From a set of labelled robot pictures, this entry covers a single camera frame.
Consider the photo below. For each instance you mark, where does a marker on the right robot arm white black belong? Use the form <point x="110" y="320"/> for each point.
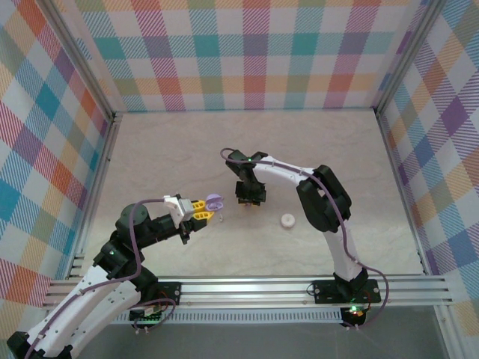
<point x="322" y="202"/>

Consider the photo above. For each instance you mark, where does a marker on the aluminium table edge rail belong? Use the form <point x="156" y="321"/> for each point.
<point x="393" y="168"/>
<point x="99" y="179"/>

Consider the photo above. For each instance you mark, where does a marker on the aluminium frame leg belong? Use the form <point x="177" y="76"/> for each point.
<point x="449" y="344"/>

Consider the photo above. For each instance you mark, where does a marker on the white earbud charging case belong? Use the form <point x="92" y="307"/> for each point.
<point x="288" y="221"/>

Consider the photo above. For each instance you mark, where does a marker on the wide aluminium mounting rail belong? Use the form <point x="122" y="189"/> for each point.
<point x="243" y="289"/>

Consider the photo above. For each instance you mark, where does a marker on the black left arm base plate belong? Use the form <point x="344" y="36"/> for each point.
<point x="170" y="291"/>

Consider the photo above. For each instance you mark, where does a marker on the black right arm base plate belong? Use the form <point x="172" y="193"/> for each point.
<point x="325" y="293"/>

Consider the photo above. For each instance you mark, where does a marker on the aluminium corner post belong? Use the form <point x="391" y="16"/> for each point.
<point x="407" y="56"/>
<point x="80" y="56"/>

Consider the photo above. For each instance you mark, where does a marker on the purple earbud charging case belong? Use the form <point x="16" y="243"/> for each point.
<point x="215" y="202"/>

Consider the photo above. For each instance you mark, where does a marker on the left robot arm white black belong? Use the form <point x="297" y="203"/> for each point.
<point x="93" y="299"/>

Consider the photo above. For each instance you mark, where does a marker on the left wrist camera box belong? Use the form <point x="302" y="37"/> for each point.
<point x="177" y="207"/>

